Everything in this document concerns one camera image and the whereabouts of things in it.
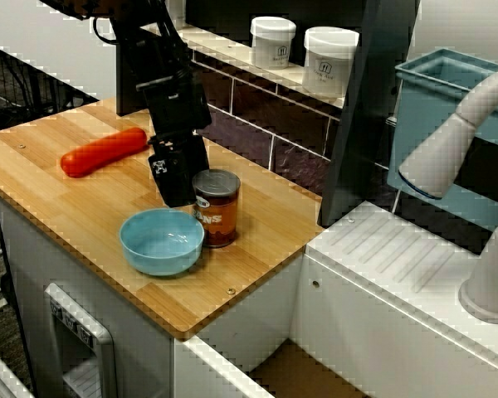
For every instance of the dark tiled backsplash panel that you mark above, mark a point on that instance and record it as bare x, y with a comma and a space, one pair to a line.
253, 137

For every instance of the light blue bowl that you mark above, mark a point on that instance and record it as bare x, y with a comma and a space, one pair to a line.
162, 257

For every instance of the grey toy faucet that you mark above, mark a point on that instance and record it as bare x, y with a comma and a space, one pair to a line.
494, 269

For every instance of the white metal frame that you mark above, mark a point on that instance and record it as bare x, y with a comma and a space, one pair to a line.
0, 377

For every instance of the red toy sausage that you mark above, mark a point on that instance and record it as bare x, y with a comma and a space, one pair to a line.
99, 153

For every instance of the cream kitchen shelf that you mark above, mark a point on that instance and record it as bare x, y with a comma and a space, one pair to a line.
232, 47

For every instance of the white lidded plastic jar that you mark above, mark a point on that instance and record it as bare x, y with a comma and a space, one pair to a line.
328, 62
178, 12
272, 41

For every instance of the white sink unit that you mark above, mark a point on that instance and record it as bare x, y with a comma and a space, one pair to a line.
398, 248

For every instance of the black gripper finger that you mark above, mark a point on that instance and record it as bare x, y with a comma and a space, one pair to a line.
172, 182
195, 157

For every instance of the brown beans can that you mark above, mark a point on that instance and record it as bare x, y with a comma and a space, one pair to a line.
220, 215

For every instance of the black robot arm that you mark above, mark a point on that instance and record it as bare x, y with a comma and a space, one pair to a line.
141, 37

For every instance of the dark grey upright post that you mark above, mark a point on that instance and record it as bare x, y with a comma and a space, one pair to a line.
357, 145

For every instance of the grey dispenser door panel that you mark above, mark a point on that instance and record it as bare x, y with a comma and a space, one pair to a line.
103, 352

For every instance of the white kitchen cabinet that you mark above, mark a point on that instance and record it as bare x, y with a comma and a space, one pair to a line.
25, 257

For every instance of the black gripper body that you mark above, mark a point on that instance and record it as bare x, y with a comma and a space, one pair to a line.
174, 108

